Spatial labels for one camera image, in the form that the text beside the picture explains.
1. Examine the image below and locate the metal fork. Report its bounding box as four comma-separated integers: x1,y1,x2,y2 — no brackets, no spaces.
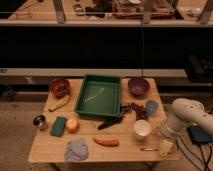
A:
140,147,158,151

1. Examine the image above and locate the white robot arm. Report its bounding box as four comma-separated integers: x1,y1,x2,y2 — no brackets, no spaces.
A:
159,98,213,157

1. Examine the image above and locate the white cup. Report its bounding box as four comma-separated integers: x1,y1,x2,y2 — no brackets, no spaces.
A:
134,119,152,140

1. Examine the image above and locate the blue box on floor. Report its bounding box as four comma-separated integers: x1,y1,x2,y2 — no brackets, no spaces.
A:
187,126,213,144

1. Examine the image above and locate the blue plastic cup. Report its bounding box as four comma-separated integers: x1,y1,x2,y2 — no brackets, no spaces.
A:
144,100,158,116

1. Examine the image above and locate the dark grape bunch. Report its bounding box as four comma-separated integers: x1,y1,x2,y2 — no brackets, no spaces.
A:
121,102,148,120

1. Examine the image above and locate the orange carrot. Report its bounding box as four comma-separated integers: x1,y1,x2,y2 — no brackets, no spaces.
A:
93,138,119,147

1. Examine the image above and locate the wooden table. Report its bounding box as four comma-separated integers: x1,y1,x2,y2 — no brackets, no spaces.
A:
28,78,179,164

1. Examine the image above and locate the purple bowl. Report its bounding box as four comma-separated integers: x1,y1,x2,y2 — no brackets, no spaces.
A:
128,77,150,97

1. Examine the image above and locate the green plastic tray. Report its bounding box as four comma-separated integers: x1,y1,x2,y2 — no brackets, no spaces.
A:
75,75,121,117

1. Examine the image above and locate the blue crumpled cloth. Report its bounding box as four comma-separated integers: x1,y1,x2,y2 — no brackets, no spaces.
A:
64,139,89,162

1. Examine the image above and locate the orange apple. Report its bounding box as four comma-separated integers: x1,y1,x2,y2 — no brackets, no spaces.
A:
65,118,79,133

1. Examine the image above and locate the green sponge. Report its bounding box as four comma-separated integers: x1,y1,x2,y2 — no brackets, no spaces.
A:
50,117,67,137

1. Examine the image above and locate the yellow banana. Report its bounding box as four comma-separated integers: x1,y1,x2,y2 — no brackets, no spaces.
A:
49,95,70,112

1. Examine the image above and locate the red bowl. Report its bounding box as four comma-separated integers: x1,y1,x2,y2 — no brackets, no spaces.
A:
49,78,70,98

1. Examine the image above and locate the small metal cup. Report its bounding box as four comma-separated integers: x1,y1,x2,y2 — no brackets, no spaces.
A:
33,115,48,130

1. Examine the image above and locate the black hanging cable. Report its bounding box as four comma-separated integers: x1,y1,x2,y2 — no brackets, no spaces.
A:
140,13,146,80

